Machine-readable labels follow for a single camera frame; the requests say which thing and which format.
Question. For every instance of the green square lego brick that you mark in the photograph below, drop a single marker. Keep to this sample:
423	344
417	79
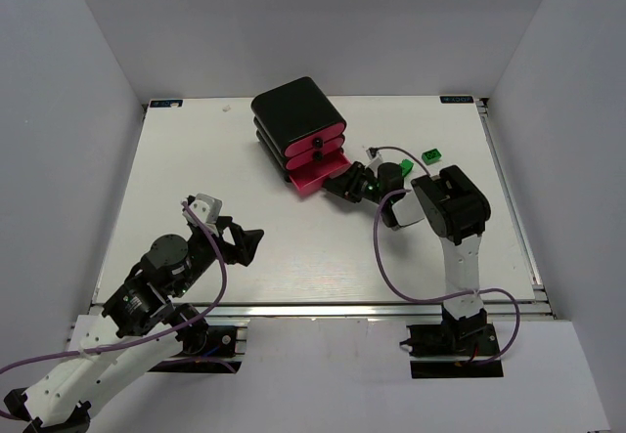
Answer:
431	156

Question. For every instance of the right blue corner label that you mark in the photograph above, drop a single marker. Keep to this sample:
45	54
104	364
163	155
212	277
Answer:
456	99

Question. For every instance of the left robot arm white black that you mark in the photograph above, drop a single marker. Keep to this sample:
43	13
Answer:
139	328

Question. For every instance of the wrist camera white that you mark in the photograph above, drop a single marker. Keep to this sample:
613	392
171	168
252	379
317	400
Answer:
375	159
205	209

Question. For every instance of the left blue corner label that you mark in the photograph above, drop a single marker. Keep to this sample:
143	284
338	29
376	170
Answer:
175	103

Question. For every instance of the pink top drawer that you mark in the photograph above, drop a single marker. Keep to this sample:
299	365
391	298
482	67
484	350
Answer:
315	140

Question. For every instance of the green small lego piece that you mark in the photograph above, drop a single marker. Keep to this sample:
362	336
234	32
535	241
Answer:
406	166

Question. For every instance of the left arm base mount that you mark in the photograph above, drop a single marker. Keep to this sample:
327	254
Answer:
209	348

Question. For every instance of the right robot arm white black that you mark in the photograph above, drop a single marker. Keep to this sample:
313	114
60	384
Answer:
457	212

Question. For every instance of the black drawer cabinet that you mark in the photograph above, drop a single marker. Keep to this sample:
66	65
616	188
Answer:
290	112

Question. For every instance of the pink bottom drawer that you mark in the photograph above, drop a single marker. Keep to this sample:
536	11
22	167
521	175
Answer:
309	178

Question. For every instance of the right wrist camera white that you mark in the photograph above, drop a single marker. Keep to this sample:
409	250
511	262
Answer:
375	159

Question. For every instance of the blue corner label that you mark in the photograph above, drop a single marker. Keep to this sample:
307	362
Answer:
175	103
456	99

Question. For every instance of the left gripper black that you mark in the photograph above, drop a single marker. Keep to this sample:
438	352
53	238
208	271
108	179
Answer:
227	239

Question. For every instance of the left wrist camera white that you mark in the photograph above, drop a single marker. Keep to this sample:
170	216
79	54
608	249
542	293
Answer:
205	209

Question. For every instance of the aluminium front rail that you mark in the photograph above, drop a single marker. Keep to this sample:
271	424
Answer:
529	309

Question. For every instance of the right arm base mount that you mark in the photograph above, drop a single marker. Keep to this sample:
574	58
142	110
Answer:
435	355

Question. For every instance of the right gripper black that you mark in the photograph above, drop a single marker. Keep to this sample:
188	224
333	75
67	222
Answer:
355	185

